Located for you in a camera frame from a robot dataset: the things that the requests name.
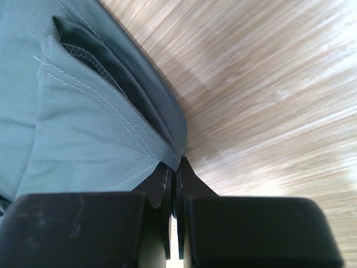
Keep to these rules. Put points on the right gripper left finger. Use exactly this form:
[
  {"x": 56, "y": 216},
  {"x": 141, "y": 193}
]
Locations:
[{"x": 114, "y": 229}]

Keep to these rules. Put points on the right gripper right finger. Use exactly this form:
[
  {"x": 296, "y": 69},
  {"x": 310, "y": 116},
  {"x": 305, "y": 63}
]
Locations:
[{"x": 215, "y": 231}]

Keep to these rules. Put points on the grey t shirt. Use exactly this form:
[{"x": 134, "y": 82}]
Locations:
[{"x": 82, "y": 108}]

